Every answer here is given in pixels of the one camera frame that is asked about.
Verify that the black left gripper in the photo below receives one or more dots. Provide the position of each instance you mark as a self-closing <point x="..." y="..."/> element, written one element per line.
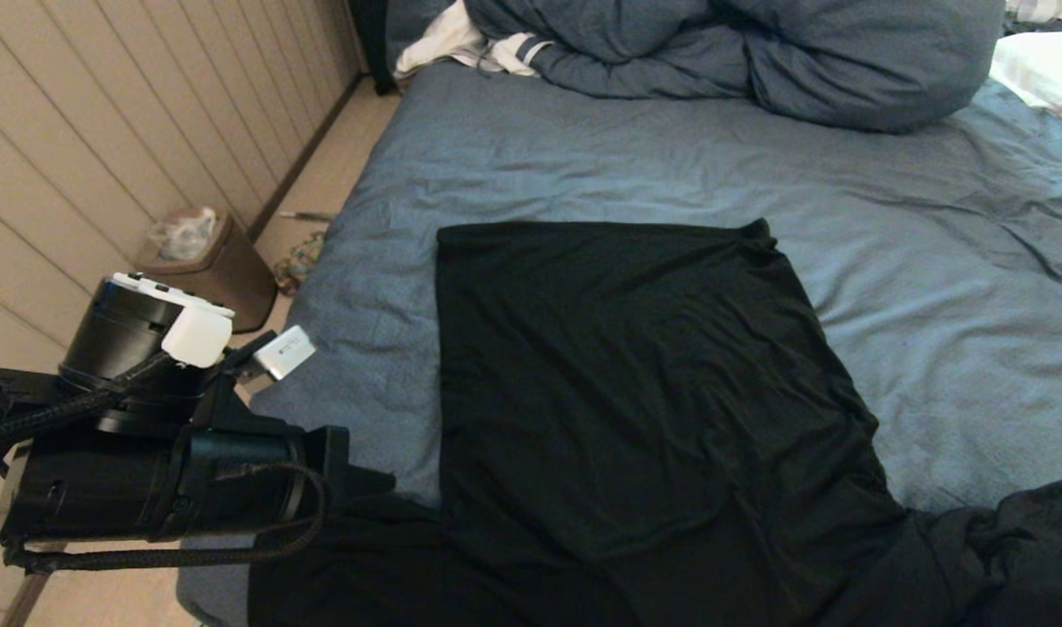
<point x="252" y="475"/>

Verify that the black moon print t-shirt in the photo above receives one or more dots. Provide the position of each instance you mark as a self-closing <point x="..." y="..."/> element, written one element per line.
<point x="627" y="392"/>

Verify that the patterned crumpled cloth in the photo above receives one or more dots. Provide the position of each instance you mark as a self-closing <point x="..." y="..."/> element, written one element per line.
<point x="298" y="261"/>

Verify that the brown trash bin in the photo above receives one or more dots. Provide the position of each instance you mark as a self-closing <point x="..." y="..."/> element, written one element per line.
<point x="235" y="279"/>

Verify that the thin stick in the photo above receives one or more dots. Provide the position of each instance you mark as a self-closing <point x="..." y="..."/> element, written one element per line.
<point x="309" y="215"/>

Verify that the crumpled plastic bin bag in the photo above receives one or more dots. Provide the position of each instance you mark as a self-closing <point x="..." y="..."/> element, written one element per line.
<point x="183" y="235"/>

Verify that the dark bedside furniture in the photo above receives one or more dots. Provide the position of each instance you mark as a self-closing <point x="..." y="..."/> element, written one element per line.
<point x="374" y="43"/>

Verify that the white striped garment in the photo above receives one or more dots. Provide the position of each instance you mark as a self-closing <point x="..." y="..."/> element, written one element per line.
<point x="444" y="43"/>

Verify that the blue crumpled duvet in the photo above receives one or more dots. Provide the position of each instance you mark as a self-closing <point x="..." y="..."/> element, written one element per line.
<point x="801" y="61"/>

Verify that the white pillow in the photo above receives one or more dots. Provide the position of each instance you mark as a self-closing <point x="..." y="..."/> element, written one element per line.
<point x="1049" y="70"/>

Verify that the white left wrist camera on bracket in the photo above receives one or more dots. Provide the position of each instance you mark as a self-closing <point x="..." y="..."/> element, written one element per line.
<point x="285" y="353"/>

